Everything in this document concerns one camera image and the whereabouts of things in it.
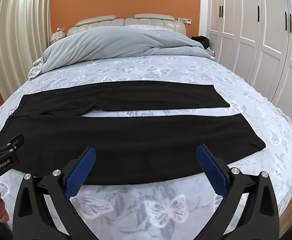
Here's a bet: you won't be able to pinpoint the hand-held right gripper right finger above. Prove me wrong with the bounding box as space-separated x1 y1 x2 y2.
196 144 280 240

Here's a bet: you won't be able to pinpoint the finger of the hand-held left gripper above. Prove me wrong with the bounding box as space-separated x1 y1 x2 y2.
0 134 25 153

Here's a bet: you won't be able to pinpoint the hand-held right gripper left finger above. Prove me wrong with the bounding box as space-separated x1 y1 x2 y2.
12 146 97 240

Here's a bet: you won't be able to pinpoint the black pants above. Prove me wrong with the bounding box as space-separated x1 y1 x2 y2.
4 80 266 186

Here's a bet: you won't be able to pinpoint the beige curtain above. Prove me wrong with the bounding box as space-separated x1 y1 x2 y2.
0 0 53 128

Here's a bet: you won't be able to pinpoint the bed with butterfly print sheet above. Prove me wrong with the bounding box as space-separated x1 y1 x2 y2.
0 24 292 240

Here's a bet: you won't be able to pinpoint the white flower decoration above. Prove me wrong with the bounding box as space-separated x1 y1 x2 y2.
50 30 66 43

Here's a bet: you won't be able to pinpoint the black bag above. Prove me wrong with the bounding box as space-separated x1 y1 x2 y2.
191 35 211 49

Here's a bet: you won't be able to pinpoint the grey duvet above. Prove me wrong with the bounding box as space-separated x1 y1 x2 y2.
27 25 216 81

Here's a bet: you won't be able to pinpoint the white wardrobe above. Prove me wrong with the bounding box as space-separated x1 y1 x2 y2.
207 0 292 137

